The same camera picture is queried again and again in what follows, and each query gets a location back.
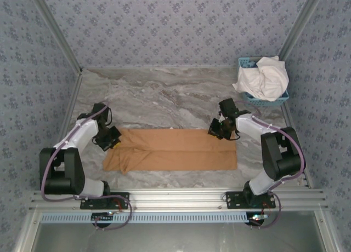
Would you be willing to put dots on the small black circuit board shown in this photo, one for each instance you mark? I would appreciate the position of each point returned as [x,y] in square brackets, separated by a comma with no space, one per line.
[256,218]
[102,217]

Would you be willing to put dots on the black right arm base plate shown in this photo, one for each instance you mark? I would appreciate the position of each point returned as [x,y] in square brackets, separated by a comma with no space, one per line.
[234,201]

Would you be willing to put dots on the aluminium frame post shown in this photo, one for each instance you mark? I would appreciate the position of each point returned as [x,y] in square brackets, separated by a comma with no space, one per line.
[301,22]
[55,30]

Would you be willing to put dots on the orange printed t-shirt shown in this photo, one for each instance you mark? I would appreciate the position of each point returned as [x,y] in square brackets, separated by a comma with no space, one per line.
[178,153]

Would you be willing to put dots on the aluminium mounting rail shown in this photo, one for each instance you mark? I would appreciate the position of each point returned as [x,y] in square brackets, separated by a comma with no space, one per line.
[175,198]

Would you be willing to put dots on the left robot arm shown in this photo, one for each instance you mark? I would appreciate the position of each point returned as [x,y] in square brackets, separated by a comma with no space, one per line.
[65,167]

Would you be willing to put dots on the blue plastic basket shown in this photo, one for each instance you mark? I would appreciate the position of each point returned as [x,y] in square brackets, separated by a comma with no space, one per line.
[246,63]

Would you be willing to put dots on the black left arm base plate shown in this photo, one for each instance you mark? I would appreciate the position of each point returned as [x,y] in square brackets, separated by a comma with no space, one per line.
[120,201]

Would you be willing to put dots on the white t-shirt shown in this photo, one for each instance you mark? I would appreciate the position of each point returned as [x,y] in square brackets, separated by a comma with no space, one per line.
[263,79]

